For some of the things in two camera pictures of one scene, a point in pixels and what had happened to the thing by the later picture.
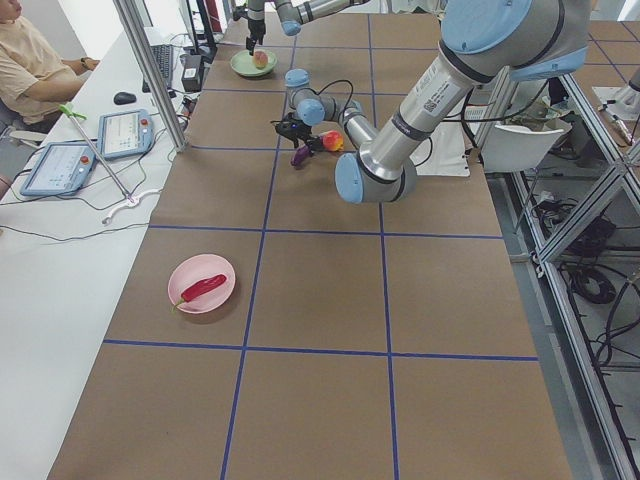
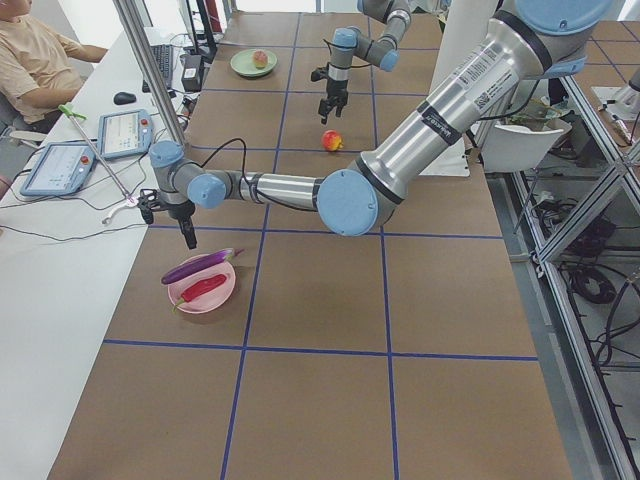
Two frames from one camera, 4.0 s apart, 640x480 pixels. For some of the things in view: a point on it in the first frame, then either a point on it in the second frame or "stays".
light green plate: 244,64 stays
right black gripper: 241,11 → 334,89
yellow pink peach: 260,59 stays
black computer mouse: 124,98 stays
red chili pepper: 202,287 stays
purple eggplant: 301,154 → 198,264
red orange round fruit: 333,140 stays
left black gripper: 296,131 → 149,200
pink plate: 194,269 stays
